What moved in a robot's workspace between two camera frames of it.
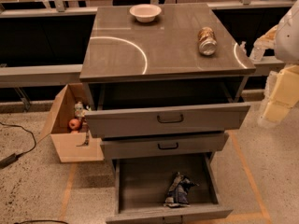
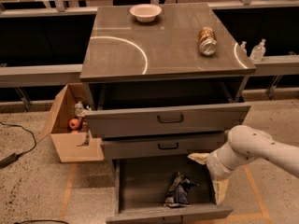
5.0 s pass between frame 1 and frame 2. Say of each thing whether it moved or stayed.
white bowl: stayed
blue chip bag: stayed
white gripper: moved
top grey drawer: stayed
